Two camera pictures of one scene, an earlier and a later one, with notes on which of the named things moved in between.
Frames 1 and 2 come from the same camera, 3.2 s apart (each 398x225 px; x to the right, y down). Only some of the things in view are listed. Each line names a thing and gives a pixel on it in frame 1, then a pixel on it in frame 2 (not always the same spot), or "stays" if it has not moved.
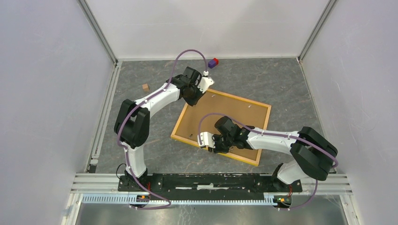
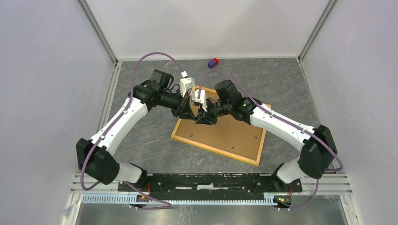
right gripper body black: x=222 y=143 → x=220 y=108
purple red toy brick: x=212 y=63 stays
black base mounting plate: x=207 y=184 stays
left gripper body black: x=194 y=96 → x=172 y=100
